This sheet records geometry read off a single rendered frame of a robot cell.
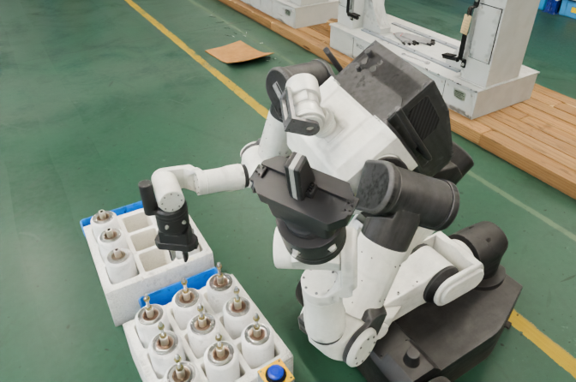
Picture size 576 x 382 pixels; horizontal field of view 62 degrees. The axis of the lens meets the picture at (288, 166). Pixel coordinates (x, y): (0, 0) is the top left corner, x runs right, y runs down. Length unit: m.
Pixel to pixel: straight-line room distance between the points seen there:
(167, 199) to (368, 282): 0.58
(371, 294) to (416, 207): 0.17
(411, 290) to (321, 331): 0.72
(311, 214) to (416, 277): 1.05
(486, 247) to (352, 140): 0.88
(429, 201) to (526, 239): 1.52
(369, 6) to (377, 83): 2.79
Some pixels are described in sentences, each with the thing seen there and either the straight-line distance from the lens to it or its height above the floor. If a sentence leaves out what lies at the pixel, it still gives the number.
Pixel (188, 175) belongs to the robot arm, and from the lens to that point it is 1.32.
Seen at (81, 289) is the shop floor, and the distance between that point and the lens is 2.07.
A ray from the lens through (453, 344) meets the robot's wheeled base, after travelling 1.63.
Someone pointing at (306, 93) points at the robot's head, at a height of 1.04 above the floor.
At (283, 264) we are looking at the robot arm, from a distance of 0.71.
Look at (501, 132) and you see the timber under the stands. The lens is 2.96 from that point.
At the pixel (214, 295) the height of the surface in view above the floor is 0.24.
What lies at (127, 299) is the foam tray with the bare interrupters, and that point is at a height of 0.11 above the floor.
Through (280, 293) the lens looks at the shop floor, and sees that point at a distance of 1.90.
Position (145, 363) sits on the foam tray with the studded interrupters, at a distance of 1.56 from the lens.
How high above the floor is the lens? 1.43
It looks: 34 degrees down
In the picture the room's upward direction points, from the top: straight up
